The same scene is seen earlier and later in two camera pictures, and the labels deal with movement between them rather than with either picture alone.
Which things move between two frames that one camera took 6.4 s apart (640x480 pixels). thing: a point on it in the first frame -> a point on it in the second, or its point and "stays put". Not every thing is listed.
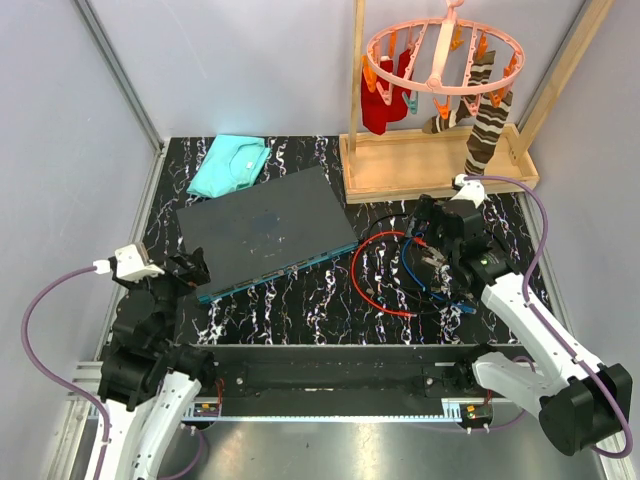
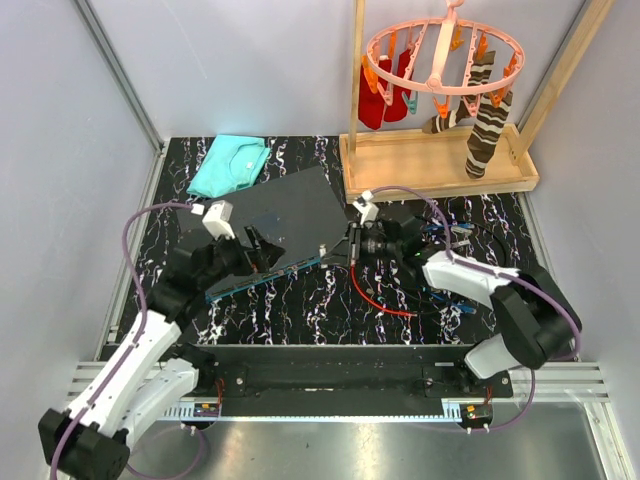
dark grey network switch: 262,231 stays put
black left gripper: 197,271 -> 257,260
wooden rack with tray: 384,165 stays put
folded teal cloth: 232,163 stays put
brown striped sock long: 486,132 stays put
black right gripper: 428,209 -> 356,233
